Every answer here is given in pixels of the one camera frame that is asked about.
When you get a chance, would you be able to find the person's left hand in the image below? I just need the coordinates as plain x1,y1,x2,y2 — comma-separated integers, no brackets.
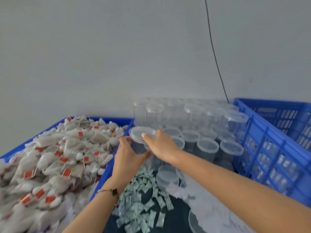
111,136,154,190

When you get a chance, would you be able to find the person's right hand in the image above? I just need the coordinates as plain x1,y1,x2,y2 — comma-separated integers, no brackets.
141,129,184,165

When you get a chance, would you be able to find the clear jar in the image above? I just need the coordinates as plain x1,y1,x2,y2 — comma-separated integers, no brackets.
129,126,158,154

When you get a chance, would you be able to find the pile of green desiccant packets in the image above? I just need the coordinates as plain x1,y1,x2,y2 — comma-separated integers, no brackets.
116,165,175,233

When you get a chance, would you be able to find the group of lidded jars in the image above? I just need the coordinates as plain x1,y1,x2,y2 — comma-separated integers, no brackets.
132,98,249,172

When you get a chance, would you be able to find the pile of tea bags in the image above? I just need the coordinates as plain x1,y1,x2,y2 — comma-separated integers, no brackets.
0,116,129,233

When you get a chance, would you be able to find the pile of white label papers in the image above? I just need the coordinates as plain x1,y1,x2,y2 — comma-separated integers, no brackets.
167,179,256,233

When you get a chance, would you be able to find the blue slatted crate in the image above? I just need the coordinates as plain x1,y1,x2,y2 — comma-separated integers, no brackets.
232,98,311,208

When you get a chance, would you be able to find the person's left forearm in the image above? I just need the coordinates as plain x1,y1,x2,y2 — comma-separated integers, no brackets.
63,177,126,233

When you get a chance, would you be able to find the person's right forearm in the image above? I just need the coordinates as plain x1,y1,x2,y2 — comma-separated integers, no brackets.
174,152,311,233

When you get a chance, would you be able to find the blue plastic tray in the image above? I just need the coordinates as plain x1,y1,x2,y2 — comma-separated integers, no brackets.
0,117,135,203

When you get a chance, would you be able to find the thin beaded bracelet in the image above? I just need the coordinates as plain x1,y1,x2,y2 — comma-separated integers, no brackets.
96,188,120,196

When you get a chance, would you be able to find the black cable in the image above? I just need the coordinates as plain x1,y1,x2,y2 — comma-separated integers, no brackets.
204,0,230,104

